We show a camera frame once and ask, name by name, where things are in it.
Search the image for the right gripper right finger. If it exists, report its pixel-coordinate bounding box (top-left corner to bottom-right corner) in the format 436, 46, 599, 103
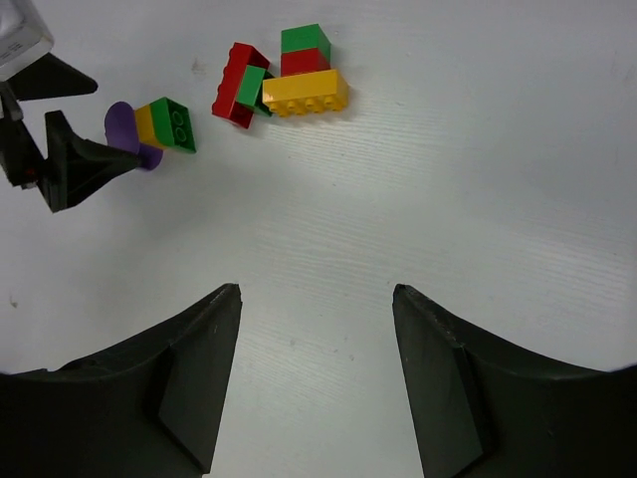
392, 285, 636, 477

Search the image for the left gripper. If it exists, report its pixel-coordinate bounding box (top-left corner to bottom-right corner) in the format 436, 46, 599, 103
1, 53, 141, 213

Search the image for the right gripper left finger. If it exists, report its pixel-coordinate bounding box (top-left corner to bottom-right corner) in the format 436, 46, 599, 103
1, 284, 242, 477

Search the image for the purple oval lego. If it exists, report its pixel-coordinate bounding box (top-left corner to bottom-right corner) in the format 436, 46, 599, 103
104, 102, 163, 171

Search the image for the small yellow lego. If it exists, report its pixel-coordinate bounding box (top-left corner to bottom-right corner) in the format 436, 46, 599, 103
134, 105, 165, 149

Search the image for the green lego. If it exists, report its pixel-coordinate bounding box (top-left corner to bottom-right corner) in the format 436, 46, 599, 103
236, 66, 273, 117
150, 97, 197, 153
281, 24, 331, 62

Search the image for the red studded lego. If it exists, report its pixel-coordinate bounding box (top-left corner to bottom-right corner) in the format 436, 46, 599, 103
211, 42, 270, 129

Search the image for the green lego beside red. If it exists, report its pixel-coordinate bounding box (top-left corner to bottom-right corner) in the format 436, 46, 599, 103
236, 66, 273, 117

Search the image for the small red lego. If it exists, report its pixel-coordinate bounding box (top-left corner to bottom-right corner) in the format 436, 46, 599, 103
280, 48, 330, 77

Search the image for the green top lego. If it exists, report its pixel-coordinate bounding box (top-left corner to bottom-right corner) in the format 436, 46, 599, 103
281, 24, 331, 62

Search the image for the long yellow lego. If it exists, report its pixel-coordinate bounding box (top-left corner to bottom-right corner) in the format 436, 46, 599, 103
262, 69, 349, 118

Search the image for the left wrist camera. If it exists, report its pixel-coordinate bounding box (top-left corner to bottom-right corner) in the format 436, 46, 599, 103
1, 0, 55, 82

